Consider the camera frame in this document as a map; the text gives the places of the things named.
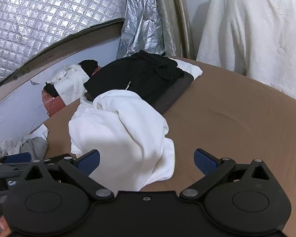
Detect silver quilted cover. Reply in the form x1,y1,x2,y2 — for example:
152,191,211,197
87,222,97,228
0,0,131,90

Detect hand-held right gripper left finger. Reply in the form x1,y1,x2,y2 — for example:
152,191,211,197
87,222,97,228
16,149,115,200

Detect beige curtain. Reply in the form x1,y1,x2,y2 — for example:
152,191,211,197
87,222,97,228
150,0,195,60

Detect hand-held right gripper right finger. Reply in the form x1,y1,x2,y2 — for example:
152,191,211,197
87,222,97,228
179,148,278,200

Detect white crumpled cloth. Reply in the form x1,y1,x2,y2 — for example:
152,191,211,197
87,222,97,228
0,124,49,157

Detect brown window frame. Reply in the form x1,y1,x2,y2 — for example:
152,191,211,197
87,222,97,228
0,18,125,102

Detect black pants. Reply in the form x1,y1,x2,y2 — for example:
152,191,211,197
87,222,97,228
83,50,185,105

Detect black cloth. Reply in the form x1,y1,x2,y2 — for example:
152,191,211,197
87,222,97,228
81,59,100,77

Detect white folded cloth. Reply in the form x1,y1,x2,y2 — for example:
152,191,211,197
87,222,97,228
168,57,203,81

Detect grey cloth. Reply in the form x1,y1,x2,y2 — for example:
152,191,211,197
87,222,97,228
20,136,49,161

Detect white patterned cloth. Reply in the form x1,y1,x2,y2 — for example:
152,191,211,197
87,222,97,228
46,64,89,105

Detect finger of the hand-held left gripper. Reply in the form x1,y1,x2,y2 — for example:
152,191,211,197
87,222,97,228
0,152,32,165

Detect white waffle garment green trim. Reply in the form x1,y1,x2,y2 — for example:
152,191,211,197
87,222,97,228
68,89,176,192

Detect white draped blanket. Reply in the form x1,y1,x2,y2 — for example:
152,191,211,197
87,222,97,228
196,0,296,102

